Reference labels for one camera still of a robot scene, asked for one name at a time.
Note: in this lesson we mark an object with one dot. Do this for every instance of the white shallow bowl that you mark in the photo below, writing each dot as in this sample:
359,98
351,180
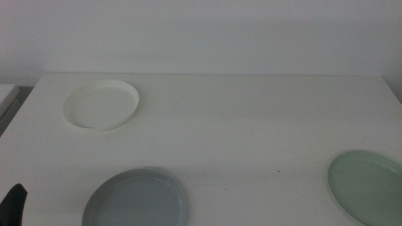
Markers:
100,105

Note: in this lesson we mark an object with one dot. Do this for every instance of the pale green shallow bowl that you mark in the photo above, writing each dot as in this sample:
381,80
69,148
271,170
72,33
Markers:
367,188

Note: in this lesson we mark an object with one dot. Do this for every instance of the grey shallow bowl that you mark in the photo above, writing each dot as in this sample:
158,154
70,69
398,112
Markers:
138,201

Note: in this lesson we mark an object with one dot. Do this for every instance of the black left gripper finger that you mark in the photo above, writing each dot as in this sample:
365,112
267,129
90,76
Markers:
12,207

